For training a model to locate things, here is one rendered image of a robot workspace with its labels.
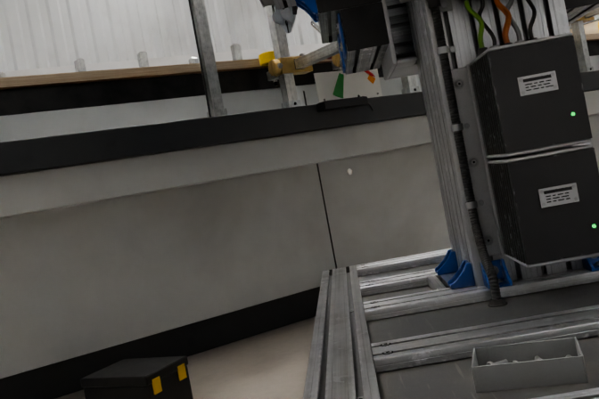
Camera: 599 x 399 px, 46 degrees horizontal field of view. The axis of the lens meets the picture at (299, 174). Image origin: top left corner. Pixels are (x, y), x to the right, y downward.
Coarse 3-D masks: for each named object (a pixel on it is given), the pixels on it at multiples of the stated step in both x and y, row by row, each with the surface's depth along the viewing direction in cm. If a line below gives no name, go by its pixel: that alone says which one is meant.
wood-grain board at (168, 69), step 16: (176, 64) 222; (192, 64) 225; (224, 64) 231; (240, 64) 234; (256, 64) 237; (0, 80) 194; (16, 80) 196; (32, 80) 198; (48, 80) 201; (64, 80) 203; (80, 80) 205; (96, 80) 209
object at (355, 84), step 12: (324, 72) 227; (336, 72) 230; (360, 72) 235; (372, 72) 238; (324, 84) 227; (348, 84) 232; (360, 84) 235; (372, 84) 237; (324, 96) 226; (336, 96) 229; (348, 96) 231; (372, 96) 237
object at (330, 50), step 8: (320, 48) 209; (328, 48) 206; (336, 48) 203; (304, 56) 217; (312, 56) 213; (320, 56) 210; (328, 56) 209; (296, 64) 221; (304, 64) 217; (312, 64) 219; (272, 80) 237
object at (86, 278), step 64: (320, 64) 254; (0, 128) 195; (64, 128) 204; (192, 192) 223; (256, 192) 235; (320, 192) 249; (384, 192) 264; (0, 256) 192; (64, 256) 201; (128, 256) 211; (192, 256) 221; (256, 256) 233; (320, 256) 246; (384, 256) 261; (0, 320) 190; (64, 320) 199; (128, 320) 209; (192, 320) 219; (256, 320) 233; (0, 384) 191; (64, 384) 200
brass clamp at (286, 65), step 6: (276, 60) 219; (282, 60) 219; (288, 60) 220; (270, 66) 221; (276, 66) 218; (282, 66) 218; (288, 66) 220; (294, 66) 221; (312, 66) 225; (270, 72) 221; (276, 72) 219; (282, 72) 219; (288, 72) 220; (294, 72) 222; (300, 72) 224; (306, 72) 226
